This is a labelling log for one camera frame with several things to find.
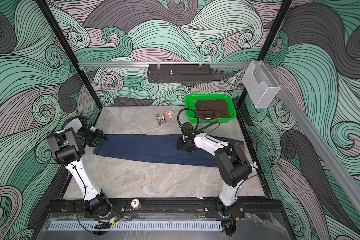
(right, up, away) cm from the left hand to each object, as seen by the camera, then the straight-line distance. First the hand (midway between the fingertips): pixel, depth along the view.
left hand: (102, 139), depth 98 cm
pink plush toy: (+45, +17, +13) cm, 50 cm away
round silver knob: (+31, -27, -28) cm, 50 cm away
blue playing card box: (+38, +14, +12) cm, 42 cm away
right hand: (+52, -4, -6) cm, 52 cm away
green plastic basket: (+60, +17, +5) cm, 62 cm away
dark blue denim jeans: (+38, -4, -8) cm, 39 cm away
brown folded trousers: (+76, +21, +15) cm, 80 cm away
